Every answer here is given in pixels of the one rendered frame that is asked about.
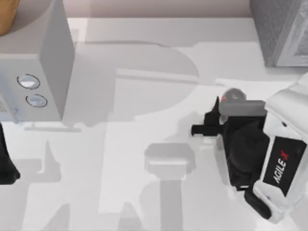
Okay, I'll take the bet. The grey round object red mark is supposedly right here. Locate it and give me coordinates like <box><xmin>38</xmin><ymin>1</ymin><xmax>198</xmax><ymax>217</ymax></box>
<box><xmin>220</xmin><ymin>87</ymin><xmax>247</xmax><ymax>102</ymax></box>

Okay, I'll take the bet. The pale grey rounded box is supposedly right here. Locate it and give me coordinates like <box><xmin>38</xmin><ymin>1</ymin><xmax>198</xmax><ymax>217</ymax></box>
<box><xmin>218</xmin><ymin>99</ymin><xmax>267</xmax><ymax>119</ymax></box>

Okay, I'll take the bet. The grey cabinet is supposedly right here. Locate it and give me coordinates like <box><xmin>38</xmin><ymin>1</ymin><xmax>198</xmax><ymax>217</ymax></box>
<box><xmin>249</xmin><ymin>0</ymin><xmax>308</xmax><ymax>68</ymax></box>

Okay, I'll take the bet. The small round microwave knob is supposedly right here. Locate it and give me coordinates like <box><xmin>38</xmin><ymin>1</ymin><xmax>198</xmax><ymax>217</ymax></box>
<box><xmin>26</xmin><ymin>94</ymin><xmax>48</xmax><ymax>107</ymax></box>

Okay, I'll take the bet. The pale microwave oven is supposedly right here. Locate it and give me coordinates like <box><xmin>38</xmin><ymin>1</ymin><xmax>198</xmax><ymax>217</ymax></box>
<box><xmin>0</xmin><ymin>0</ymin><xmax>75</xmax><ymax>126</ymax></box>

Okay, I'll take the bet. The large round microwave knob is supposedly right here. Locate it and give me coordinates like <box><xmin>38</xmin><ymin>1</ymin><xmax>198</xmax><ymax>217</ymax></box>
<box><xmin>16</xmin><ymin>74</ymin><xmax>41</xmax><ymax>90</ymax></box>

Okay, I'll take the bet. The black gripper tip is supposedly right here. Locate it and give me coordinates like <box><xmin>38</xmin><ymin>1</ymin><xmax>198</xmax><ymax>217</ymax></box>
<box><xmin>0</xmin><ymin>122</ymin><xmax>21</xmax><ymax>186</ymax></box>

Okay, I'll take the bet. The brown rounded object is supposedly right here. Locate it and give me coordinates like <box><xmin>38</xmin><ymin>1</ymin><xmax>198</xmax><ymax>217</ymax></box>
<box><xmin>0</xmin><ymin>0</ymin><xmax>18</xmax><ymax>37</ymax></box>

